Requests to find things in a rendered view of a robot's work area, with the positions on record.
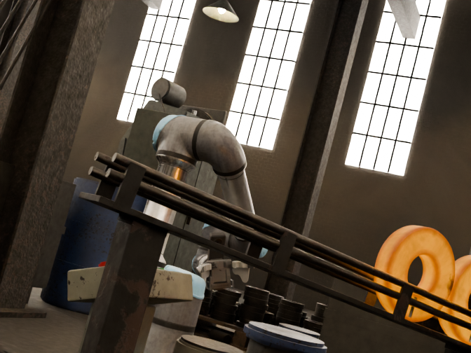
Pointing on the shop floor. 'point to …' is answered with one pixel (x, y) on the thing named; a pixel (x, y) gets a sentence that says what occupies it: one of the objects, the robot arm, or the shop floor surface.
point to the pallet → (251, 313)
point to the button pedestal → (74, 278)
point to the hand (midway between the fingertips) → (227, 266)
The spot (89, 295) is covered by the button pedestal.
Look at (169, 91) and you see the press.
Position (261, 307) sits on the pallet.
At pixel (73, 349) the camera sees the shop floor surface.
